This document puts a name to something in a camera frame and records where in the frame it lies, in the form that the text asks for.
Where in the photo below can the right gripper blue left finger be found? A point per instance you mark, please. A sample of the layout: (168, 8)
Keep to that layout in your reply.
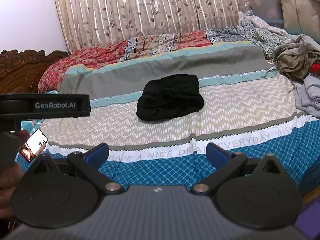
(97, 156)

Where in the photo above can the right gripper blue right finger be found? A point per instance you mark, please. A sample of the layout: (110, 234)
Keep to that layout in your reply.
(217, 156)

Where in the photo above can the black pants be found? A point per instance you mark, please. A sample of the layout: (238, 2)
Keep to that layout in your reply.
(170, 97)

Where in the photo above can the person's left hand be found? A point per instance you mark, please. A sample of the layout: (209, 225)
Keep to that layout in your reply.
(9, 180)

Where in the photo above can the carved wooden headboard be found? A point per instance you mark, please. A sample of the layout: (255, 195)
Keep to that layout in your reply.
(21, 71)

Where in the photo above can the smartphone with lit screen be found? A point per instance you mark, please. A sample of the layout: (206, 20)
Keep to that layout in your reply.
(33, 146)

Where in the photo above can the red floral quilt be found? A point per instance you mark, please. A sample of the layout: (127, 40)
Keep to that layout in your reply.
(102, 55)

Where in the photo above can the grey garment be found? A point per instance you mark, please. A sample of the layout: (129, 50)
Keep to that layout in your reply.
(307, 95)

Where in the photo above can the purple mat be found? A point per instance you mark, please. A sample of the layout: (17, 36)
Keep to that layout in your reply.
(308, 221)

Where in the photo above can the beige leaf-patterned curtain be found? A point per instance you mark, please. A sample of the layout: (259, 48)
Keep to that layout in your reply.
(88, 23)

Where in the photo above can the olive crumpled garment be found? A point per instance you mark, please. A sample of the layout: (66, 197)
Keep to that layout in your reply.
(294, 57)

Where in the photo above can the dark floral blanket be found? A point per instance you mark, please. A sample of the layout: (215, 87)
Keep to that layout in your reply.
(258, 33)

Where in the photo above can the red garment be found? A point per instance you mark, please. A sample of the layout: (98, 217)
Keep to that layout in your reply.
(315, 68)

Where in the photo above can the clear plastic storage bin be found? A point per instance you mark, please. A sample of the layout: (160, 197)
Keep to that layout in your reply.
(268, 10)

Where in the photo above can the cardboard box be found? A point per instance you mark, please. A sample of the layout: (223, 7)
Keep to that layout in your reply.
(301, 17)

